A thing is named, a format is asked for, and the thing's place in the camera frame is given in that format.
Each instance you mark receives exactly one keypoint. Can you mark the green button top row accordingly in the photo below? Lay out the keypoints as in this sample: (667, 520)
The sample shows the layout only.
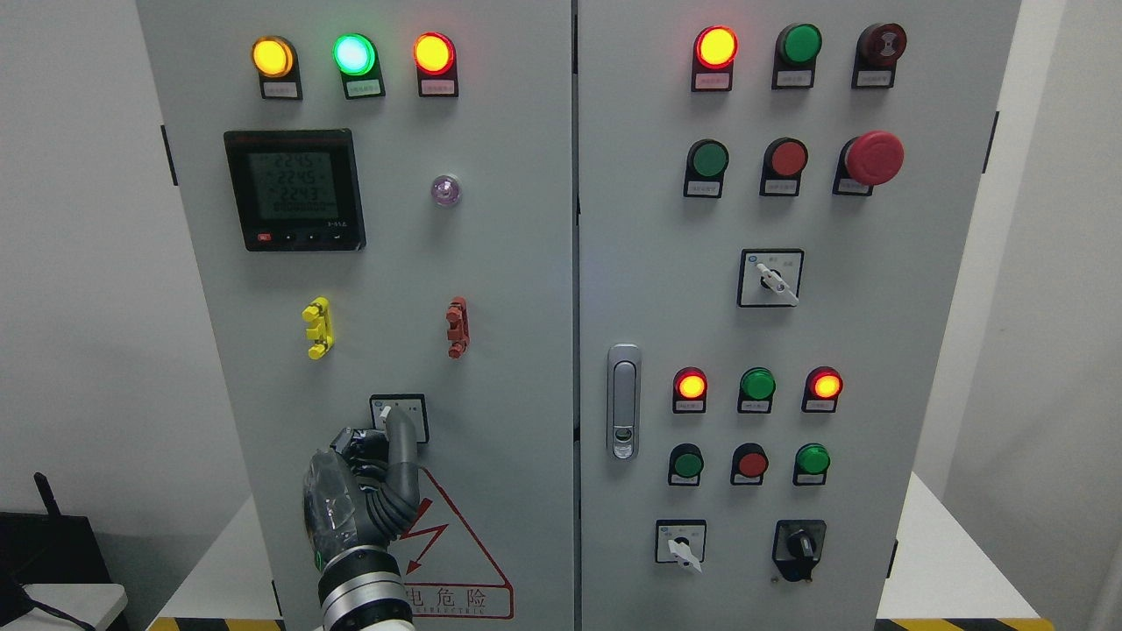
(796, 51)

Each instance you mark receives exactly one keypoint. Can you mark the green button lower left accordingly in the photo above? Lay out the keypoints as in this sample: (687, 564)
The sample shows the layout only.
(685, 465)

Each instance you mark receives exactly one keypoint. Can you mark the red lit indicator left door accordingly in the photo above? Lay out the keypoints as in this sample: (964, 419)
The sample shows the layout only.
(436, 65)

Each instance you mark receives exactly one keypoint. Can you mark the black device with antenna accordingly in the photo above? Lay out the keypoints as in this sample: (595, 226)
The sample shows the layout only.
(46, 548)

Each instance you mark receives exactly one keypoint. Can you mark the yellow indicator light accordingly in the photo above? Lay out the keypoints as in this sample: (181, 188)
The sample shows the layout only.
(276, 63)

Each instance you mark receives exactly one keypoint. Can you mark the green indicator lower middle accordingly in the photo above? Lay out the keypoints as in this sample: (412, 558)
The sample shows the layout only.
(757, 389)

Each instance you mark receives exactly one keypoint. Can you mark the dark red buzzer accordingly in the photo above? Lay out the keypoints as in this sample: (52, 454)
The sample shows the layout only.
(877, 52)

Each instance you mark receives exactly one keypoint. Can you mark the white rotary selector switch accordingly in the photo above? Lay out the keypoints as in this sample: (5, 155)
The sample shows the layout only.
(412, 405)

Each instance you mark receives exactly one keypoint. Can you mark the white table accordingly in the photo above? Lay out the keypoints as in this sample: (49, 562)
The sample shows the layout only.
(941, 580)

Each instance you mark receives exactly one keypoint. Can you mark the red lit indicator top right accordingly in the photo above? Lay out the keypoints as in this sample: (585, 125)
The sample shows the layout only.
(712, 64)

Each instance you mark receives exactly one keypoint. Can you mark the red button second row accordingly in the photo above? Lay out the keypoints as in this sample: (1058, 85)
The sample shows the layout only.
(783, 164)

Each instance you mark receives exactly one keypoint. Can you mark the red button lower middle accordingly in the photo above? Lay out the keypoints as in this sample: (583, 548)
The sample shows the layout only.
(749, 464)

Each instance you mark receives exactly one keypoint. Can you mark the yellow terminal connector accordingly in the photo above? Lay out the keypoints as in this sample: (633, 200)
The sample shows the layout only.
(319, 329)

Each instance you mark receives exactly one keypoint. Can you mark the black key selector switch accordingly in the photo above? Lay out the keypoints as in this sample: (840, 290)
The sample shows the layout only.
(797, 548)

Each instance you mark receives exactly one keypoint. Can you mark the small purple clear lamp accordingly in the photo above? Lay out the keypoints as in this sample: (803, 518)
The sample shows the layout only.
(446, 190)

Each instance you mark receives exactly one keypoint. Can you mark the white selector switch right upper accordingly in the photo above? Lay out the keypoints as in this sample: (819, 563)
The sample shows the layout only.
(770, 278)

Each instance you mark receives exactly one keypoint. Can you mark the red terminal connector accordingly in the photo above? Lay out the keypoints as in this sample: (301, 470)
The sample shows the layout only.
(458, 332)

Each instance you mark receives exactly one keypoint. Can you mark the grey cabinet left door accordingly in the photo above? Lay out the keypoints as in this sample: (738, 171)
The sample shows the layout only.
(500, 417)

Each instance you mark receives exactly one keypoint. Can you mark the green button lower right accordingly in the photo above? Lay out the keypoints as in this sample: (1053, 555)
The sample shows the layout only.
(811, 465)

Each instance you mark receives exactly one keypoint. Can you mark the green lit indicator light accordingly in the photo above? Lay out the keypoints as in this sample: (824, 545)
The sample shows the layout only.
(359, 66)

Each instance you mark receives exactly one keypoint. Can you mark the red emergency stop button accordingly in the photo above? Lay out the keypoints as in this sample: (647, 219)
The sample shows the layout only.
(866, 161)

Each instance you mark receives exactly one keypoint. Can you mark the red lit indicator lower left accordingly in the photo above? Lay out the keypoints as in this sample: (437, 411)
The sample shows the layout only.
(689, 391)

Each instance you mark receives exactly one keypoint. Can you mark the grey cabinet right door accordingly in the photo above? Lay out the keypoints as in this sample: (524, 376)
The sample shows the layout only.
(662, 271)

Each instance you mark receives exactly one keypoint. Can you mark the red high voltage warning sticker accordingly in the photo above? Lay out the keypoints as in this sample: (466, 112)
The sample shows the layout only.
(447, 571)

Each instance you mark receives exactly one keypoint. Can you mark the red lit indicator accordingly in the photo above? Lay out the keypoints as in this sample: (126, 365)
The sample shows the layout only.
(712, 64)
(689, 391)
(823, 386)

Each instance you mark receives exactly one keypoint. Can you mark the white selector switch right lower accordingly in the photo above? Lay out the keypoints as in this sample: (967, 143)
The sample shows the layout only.
(681, 542)

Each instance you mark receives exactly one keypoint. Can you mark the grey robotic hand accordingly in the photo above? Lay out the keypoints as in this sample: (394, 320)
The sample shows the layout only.
(363, 489)

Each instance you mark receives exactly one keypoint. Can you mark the green button second row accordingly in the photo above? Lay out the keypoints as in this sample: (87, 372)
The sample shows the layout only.
(705, 166)

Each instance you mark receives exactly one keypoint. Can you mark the grey cabinet door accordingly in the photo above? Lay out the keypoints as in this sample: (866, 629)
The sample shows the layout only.
(662, 271)
(500, 417)

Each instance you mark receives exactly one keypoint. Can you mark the red lit indicator lower right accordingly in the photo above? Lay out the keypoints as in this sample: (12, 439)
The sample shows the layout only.
(823, 386)

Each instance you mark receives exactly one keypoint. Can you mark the silver door lock handle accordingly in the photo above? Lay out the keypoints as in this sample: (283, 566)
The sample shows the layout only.
(624, 362)

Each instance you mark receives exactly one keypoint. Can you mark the black digital power meter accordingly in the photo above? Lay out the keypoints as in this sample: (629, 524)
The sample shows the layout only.
(296, 191)

